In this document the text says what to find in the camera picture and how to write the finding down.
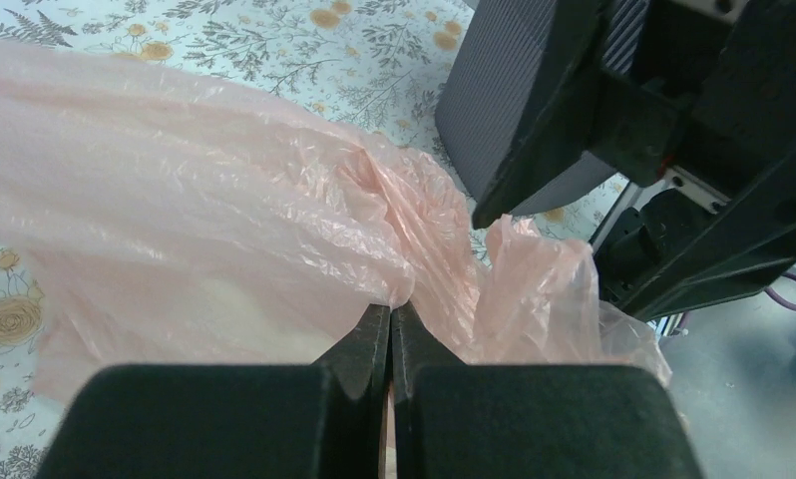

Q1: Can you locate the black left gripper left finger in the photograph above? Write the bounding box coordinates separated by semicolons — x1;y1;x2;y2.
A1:
37;305;390;478

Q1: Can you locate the grey slotted trash bin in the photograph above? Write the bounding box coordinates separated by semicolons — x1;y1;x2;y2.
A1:
435;1;649;216

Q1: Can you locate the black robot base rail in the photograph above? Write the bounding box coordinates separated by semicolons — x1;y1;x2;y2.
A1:
590;184;712;308

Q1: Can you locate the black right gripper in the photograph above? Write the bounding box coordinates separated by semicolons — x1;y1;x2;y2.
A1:
472;1;796;321

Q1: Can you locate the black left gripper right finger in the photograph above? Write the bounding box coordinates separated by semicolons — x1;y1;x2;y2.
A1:
391;304;702;478

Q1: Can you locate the pink plastic trash bag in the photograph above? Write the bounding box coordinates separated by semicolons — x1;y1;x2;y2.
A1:
0;41;671;402

